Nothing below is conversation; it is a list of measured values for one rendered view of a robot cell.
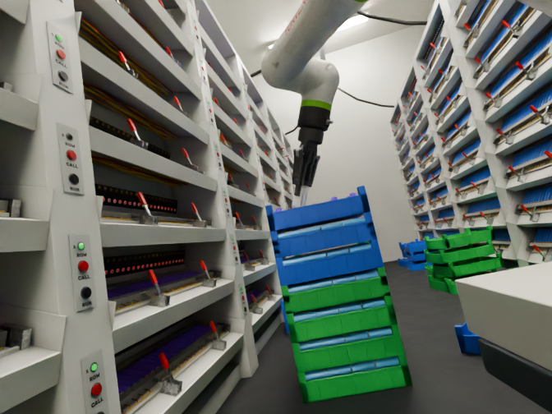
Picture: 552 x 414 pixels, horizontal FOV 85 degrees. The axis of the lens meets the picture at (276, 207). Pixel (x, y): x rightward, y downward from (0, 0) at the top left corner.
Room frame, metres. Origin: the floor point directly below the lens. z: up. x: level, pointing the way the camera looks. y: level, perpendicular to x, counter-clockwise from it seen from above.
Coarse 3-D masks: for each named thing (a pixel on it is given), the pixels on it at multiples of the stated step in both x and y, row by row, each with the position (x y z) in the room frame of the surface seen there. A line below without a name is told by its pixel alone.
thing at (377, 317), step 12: (384, 300) 0.87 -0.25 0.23; (348, 312) 0.88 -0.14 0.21; (360, 312) 0.87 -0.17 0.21; (372, 312) 0.87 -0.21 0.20; (384, 312) 0.87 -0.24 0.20; (288, 324) 0.89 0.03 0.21; (300, 324) 0.88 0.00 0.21; (312, 324) 0.88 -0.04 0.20; (324, 324) 0.88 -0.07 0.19; (336, 324) 0.88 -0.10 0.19; (348, 324) 0.88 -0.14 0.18; (360, 324) 0.88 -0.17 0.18; (372, 324) 0.87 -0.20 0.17; (384, 324) 0.87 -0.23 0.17; (396, 324) 0.87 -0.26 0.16; (300, 336) 0.88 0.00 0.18; (312, 336) 0.88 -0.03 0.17; (324, 336) 0.88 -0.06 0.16
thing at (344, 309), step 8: (344, 304) 0.92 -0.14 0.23; (352, 304) 0.90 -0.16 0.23; (360, 304) 0.89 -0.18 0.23; (368, 304) 0.88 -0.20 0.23; (376, 304) 0.88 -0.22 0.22; (384, 304) 0.88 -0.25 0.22; (304, 312) 0.92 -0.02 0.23; (312, 312) 0.90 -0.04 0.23; (320, 312) 0.89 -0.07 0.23; (328, 312) 0.89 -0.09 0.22; (336, 312) 0.89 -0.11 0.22; (344, 312) 0.89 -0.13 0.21; (296, 320) 0.89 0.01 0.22
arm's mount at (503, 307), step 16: (496, 272) 0.40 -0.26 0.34; (512, 272) 0.39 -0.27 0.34; (528, 272) 0.37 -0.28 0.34; (544, 272) 0.36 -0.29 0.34; (464, 288) 0.38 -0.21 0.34; (480, 288) 0.35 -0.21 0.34; (496, 288) 0.33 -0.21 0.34; (512, 288) 0.32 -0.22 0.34; (528, 288) 0.31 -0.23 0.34; (544, 288) 0.30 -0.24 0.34; (464, 304) 0.39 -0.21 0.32; (480, 304) 0.36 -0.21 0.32; (496, 304) 0.33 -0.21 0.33; (512, 304) 0.31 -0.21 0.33; (528, 304) 0.28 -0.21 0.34; (544, 304) 0.27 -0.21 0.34; (480, 320) 0.37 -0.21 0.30; (496, 320) 0.34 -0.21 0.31; (512, 320) 0.31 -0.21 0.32; (528, 320) 0.29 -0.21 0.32; (544, 320) 0.27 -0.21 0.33; (480, 336) 0.38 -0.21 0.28; (496, 336) 0.35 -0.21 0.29; (512, 336) 0.32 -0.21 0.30; (528, 336) 0.30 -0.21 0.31; (544, 336) 0.28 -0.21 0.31; (528, 352) 0.30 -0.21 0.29; (544, 352) 0.28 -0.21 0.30
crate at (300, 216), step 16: (272, 208) 0.89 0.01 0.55; (304, 208) 0.88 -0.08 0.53; (320, 208) 0.88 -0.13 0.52; (336, 208) 0.87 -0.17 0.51; (352, 208) 0.87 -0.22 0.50; (368, 208) 0.87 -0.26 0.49; (272, 224) 0.89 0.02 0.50; (288, 224) 0.88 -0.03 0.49; (304, 224) 0.88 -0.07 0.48; (320, 224) 1.05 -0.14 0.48
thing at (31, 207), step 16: (0, 192) 0.46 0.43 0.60; (16, 192) 0.46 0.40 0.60; (32, 192) 0.45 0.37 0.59; (48, 192) 0.44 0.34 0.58; (16, 208) 0.44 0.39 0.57; (32, 208) 0.45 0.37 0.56; (48, 208) 0.45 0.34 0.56; (0, 224) 0.38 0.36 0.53; (16, 224) 0.40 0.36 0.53; (32, 224) 0.42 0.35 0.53; (48, 224) 0.45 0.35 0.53; (0, 240) 0.39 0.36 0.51; (16, 240) 0.41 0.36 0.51; (32, 240) 0.43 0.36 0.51
